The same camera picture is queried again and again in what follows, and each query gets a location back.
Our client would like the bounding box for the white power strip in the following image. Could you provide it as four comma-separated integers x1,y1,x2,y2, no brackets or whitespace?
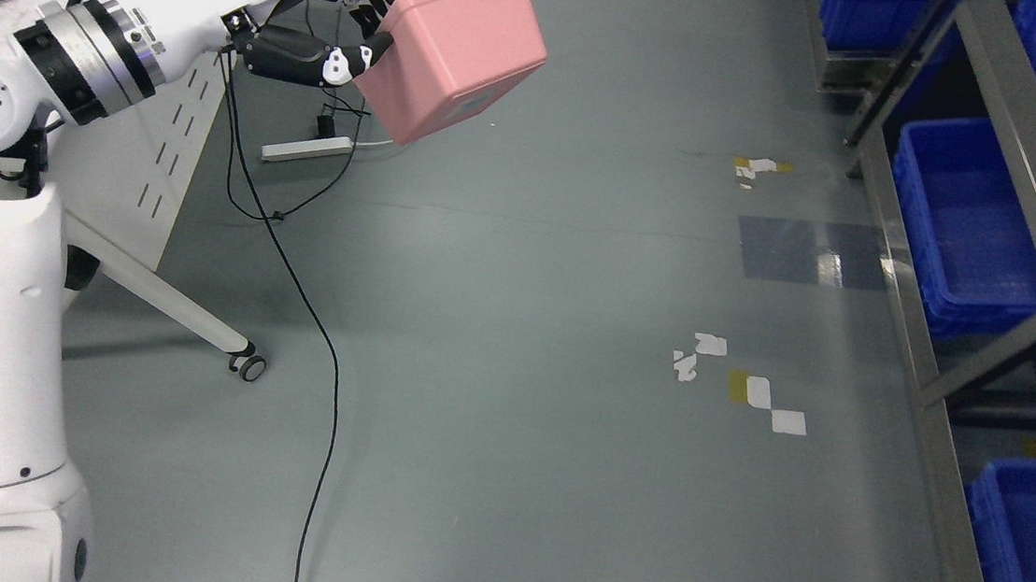
260,135,356,163

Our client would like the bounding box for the white desk with legs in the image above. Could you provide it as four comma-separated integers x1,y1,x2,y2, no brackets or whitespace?
0,0,338,390

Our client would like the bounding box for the blue shelf bin top left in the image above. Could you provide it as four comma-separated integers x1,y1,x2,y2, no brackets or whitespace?
817,0,929,52

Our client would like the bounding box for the stainless steel shelf rack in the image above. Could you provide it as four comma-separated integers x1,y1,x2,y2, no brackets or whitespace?
804,0,1036,582

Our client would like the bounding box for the blue shelf bin right middle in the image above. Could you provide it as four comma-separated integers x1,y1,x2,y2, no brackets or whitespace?
892,118,1036,341

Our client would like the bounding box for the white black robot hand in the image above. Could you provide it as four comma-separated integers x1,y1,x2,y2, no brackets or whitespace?
116,0,396,88

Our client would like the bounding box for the pink plastic storage box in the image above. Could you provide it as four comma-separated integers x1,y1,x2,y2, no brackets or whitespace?
353,0,548,145

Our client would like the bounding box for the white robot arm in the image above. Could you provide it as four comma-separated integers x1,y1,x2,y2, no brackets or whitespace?
0,0,164,582

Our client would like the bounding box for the black floor cable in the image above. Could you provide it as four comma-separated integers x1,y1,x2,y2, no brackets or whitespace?
170,49,372,582

